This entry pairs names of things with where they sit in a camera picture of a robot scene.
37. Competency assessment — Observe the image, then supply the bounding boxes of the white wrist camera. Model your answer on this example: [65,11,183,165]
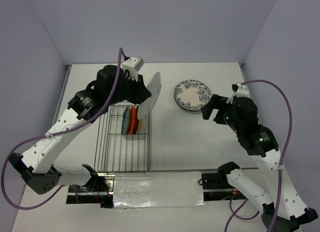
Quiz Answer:
[121,56,145,81]
[226,83,251,104]

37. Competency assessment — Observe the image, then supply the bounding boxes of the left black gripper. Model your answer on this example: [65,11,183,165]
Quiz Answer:
[106,71,152,106]

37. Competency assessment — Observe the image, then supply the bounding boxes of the orange small plate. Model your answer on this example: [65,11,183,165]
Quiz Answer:
[127,105,137,135]

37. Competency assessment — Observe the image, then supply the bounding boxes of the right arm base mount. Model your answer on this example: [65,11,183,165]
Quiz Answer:
[197,170,245,202]

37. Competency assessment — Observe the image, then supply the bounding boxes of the yellow patterned small plate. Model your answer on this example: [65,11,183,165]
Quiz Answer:
[133,119,142,135]

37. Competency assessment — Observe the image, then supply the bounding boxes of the silver foil tape sheet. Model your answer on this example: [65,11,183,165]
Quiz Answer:
[113,171,205,209]

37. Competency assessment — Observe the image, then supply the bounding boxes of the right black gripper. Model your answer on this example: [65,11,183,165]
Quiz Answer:
[200,93,242,134]

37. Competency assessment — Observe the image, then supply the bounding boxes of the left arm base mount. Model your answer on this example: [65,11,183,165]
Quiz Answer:
[66,164,116,209]

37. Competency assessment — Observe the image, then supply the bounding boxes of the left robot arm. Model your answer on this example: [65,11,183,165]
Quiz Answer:
[8,62,154,195]

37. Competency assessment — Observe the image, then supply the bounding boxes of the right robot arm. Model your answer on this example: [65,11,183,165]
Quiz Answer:
[201,94,318,232]

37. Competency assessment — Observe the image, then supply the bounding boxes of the blue floral white plate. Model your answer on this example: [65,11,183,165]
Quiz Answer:
[173,79,212,112]

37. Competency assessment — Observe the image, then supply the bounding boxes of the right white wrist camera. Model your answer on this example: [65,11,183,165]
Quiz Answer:
[226,83,251,104]

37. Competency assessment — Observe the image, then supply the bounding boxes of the blue patterned small plate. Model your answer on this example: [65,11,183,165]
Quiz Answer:
[121,106,131,135]

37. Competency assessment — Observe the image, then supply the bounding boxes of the metal wire dish rack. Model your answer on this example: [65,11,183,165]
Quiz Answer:
[94,102,152,173]

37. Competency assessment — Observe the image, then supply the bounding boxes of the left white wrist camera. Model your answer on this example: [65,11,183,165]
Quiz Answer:
[121,56,145,81]

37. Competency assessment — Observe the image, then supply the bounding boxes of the red and teal floral plate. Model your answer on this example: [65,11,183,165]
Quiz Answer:
[137,71,162,120]

